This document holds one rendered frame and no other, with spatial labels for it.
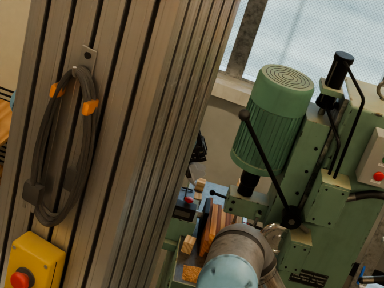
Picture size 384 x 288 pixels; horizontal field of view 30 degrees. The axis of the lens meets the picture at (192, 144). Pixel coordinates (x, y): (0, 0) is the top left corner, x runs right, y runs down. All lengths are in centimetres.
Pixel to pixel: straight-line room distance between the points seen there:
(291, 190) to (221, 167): 161
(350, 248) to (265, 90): 60
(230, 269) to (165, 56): 50
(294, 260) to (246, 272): 87
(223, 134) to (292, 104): 168
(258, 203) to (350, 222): 30
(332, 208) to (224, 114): 164
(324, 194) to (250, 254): 73
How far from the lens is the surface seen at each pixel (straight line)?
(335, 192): 214
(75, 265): 131
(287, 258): 226
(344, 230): 232
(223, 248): 144
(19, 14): 353
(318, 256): 237
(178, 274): 222
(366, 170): 213
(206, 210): 235
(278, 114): 212
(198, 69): 120
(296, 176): 224
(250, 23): 356
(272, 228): 227
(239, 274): 139
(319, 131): 217
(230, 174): 386
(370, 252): 312
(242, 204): 234
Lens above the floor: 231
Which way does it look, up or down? 29 degrees down
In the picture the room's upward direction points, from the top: 18 degrees clockwise
